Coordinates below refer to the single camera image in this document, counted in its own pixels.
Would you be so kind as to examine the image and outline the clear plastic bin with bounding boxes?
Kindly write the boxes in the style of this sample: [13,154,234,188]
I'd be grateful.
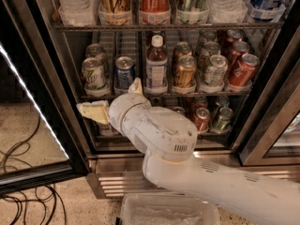
[117,193,220,225]

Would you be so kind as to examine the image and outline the silver can front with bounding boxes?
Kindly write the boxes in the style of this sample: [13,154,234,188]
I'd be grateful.
[202,54,228,87]

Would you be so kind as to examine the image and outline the gold can shelf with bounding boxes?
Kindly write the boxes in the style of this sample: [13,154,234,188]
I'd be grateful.
[98,0,132,25]
[172,106,187,116]

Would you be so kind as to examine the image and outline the green 7up can front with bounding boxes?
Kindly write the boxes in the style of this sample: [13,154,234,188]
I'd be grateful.
[82,57,106,90]

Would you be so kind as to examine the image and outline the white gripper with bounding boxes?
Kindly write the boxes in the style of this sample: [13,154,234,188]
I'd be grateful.
[76,78,151,132]

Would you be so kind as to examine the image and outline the red can front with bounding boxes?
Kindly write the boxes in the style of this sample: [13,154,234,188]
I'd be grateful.
[228,53,259,86]

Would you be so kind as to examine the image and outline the open fridge glass door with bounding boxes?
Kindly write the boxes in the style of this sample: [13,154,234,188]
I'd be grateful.
[0,0,88,196]

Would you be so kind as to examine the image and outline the silver can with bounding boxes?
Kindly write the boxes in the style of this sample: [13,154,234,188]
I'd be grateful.
[202,54,228,87]
[198,31,218,47]
[199,41,220,64]

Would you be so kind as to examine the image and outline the red can rear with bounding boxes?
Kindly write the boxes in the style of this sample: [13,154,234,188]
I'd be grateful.
[222,29,243,47]

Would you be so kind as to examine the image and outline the red can bottom shelf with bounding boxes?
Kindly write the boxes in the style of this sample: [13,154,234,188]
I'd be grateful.
[194,108,210,134]

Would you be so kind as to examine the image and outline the gold can front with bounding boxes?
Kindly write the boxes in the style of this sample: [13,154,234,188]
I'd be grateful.
[172,55,197,88]

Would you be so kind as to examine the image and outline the silver can middle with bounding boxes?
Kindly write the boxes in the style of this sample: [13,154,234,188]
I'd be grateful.
[199,41,220,64]

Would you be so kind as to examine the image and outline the closed right fridge door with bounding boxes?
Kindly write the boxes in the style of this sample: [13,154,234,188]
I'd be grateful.
[239,59,300,167]

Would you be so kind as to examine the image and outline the green can bottom shelf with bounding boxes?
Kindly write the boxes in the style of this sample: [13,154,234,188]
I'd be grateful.
[212,107,233,133]

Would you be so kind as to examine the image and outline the red can shelf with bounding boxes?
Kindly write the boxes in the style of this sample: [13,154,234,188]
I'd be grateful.
[194,108,210,134]
[139,0,171,24]

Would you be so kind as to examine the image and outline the blue pepsi can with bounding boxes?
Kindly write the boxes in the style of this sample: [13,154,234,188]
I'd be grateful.
[114,56,135,90]

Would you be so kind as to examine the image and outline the green can shelf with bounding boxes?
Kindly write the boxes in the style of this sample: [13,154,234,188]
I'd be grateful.
[212,107,233,133]
[176,0,209,24]

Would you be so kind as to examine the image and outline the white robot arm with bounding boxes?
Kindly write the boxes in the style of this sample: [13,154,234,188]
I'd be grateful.
[77,79,300,225]

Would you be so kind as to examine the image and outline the silver can rear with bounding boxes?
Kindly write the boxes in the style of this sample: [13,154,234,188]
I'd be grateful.
[198,31,218,47]

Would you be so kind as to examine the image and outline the brown tea bottle bottom shelf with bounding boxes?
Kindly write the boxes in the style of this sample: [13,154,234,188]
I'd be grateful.
[97,123,119,136]

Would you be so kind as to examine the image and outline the brown tea bottle middle shelf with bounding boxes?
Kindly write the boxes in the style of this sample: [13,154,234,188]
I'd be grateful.
[146,35,168,88]

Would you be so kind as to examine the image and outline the stainless steel fridge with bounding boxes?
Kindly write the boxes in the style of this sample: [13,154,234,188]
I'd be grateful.
[4,0,300,200]

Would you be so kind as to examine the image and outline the red can top shelf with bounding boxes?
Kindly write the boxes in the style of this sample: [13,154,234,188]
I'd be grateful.
[139,0,171,24]

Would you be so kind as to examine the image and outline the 7up can rear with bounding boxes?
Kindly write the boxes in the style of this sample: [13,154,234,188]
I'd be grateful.
[85,43,107,65]

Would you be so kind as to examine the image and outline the gold can rear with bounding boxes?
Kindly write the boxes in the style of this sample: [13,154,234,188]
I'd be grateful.
[172,41,192,59]

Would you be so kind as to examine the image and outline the green can top shelf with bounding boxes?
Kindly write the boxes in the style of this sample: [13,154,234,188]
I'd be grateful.
[176,0,209,24]

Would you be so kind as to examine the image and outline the gold can bottom shelf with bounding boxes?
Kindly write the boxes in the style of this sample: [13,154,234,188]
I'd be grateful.
[172,106,187,116]

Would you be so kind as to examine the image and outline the water bottle top right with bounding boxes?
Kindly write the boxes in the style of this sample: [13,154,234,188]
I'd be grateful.
[207,0,247,23]

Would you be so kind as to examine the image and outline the brown tea bottle shelf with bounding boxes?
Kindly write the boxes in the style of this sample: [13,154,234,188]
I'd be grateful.
[146,35,168,88]
[97,123,119,136]

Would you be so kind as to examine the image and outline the red can middle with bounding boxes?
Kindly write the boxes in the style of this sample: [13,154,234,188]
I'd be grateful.
[227,41,250,67]

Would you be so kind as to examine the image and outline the gold can top shelf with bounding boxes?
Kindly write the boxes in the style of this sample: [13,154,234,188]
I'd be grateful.
[98,0,132,25]

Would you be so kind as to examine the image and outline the black floor cables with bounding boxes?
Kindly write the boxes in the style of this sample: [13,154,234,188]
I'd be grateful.
[0,114,68,225]

